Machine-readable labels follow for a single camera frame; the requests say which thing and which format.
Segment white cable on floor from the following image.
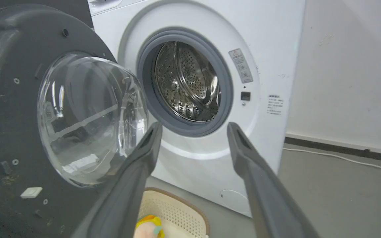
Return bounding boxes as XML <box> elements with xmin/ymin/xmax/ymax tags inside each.
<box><xmin>282</xmin><ymin>147</ymin><xmax>381</xmax><ymax>173</ymax></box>

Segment doll with yellow hat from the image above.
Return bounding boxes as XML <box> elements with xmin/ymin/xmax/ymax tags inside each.
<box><xmin>134</xmin><ymin>215</ymin><xmax>165</xmax><ymax>238</ymax></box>

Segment cream perforated laundry basket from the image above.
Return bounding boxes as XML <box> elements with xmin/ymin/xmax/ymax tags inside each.
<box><xmin>138</xmin><ymin>187</ymin><xmax>210</xmax><ymax>238</ymax></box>

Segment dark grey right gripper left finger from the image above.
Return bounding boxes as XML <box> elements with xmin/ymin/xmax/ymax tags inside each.
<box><xmin>71</xmin><ymin>121</ymin><xmax>163</xmax><ymax>238</ymax></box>

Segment white front-load washing machine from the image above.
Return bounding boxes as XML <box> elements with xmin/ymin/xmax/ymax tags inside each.
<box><xmin>88</xmin><ymin>0</ymin><xmax>307</xmax><ymax>218</ymax></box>

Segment grey washing machine door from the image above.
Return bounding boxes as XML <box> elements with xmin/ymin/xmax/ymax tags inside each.
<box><xmin>0</xmin><ymin>4</ymin><xmax>150</xmax><ymax>238</ymax></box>

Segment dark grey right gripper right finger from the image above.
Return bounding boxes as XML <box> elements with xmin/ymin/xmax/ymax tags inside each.
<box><xmin>227</xmin><ymin>122</ymin><xmax>320</xmax><ymax>238</ymax></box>

